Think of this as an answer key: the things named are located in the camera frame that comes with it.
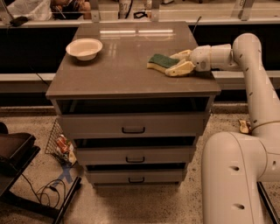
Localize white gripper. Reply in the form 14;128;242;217
165;45;211;77

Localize green and yellow sponge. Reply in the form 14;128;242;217
147;53;179;74

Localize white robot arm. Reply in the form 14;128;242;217
166;33;280;224

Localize white paper bowl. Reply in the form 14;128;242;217
66;38;102;61

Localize top grey drawer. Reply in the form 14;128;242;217
58;113;208;139

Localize white paper cup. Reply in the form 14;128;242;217
118;0;133;19

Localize grey drawer cabinet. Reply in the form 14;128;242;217
46;22;221;174

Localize snack wrappers on floor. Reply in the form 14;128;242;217
239;120;251;135

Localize person in background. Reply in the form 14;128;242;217
50;0;91;20

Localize red snack packet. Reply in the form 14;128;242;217
56;136;69;153

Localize black bar on floor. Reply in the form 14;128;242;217
257;182;280;224

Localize black cart stand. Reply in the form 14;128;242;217
0;122;81;224

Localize wire mesh basket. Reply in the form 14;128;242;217
45;121;76;166

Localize black cable on floor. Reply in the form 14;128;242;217
20;172;67;209

